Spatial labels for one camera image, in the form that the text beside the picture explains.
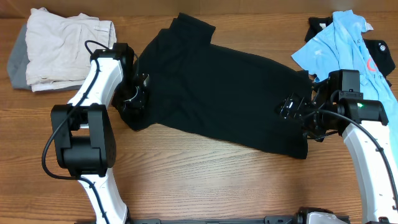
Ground black logo t-shirt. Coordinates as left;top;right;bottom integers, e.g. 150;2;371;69
304;17;396;78

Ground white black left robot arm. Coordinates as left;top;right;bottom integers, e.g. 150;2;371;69
42;43;149;223

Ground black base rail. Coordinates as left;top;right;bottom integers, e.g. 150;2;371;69
74;214;352;224

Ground light blue t-shirt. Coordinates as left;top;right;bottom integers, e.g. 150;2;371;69
292;10;397;152

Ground folded beige shorts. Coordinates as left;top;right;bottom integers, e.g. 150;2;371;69
25;7;117;92

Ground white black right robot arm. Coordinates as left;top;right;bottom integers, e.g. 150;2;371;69
275;70;397;223

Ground plain black t-shirt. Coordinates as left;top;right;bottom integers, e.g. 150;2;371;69
116;13;312;159

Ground folded grey garment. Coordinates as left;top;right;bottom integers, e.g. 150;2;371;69
7;24;83;92

